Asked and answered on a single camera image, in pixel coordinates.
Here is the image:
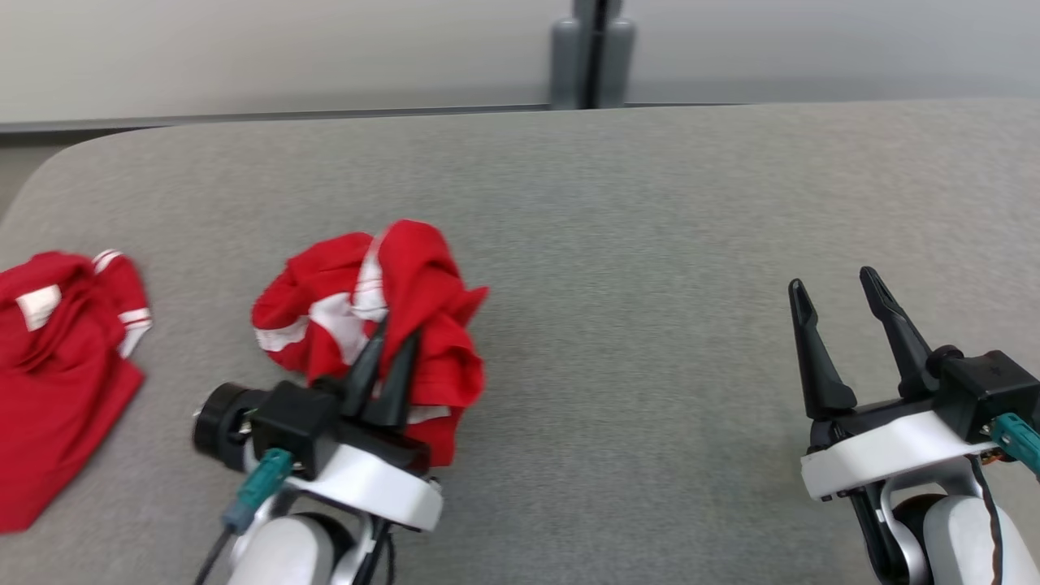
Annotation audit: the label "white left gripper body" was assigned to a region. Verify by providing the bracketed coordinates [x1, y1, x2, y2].
[286, 418, 444, 533]

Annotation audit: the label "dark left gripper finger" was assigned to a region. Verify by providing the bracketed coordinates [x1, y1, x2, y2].
[362, 331, 420, 431]
[341, 317, 388, 419]

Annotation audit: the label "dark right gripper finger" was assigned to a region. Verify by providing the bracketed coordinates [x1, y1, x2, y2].
[860, 266, 939, 399]
[788, 279, 858, 421]

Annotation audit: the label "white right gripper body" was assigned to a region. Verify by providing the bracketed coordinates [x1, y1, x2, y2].
[800, 396, 1000, 501]

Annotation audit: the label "red shorts white waistband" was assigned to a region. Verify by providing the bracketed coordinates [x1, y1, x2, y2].
[252, 219, 490, 468]

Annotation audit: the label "red shirt white sleeves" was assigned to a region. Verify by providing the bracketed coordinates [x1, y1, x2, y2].
[0, 249, 154, 535]

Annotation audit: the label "black left cable teal plug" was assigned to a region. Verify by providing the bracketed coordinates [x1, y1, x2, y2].
[193, 448, 293, 585]

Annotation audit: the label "grey partition foot post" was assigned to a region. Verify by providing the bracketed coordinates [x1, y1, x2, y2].
[550, 18, 586, 109]
[600, 18, 637, 108]

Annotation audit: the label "dark vertical partition frame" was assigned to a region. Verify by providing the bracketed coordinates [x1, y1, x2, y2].
[573, 0, 623, 108]

